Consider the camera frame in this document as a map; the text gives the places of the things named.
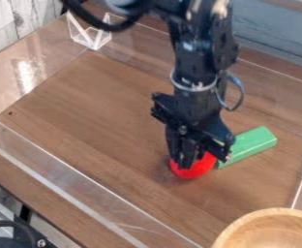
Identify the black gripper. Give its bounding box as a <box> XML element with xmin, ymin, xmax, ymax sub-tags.
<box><xmin>151</xmin><ymin>89</ymin><xmax>236</xmax><ymax>170</ymax></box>

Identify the red plush strawberry toy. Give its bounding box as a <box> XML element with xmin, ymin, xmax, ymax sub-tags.
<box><xmin>169</xmin><ymin>153</ymin><xmax>217</xmax><ymax>179</ymax></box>

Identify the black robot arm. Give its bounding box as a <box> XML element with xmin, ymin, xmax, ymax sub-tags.
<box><xmin>64</xmin><ymin>0</ymin><xmax>243</xmax><ymax>170</ymax></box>

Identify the green rectangular block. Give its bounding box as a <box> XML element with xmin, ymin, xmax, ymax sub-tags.
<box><xmin>217</xmin><ymin>126</ymin><xmax>279</xmax><ymax>169</ymax></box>

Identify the wooden bowl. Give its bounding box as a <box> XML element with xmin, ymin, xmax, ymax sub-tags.
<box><xmin>212</xmin><ymin>207</ymin><xmax>302</xmax><ymax>248</ymax></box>

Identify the clear acrylic table barrier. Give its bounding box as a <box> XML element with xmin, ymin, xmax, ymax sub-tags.
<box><xmin>0</xmin><ymin>19</ymin><xmax>302</xmax><ymax>248</ymax></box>

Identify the black metal table bracket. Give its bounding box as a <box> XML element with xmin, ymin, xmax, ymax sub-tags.
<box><xmin>0</xmin><ymin>207</ymin><xmax>59</xmax><ymax>248</ymax></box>

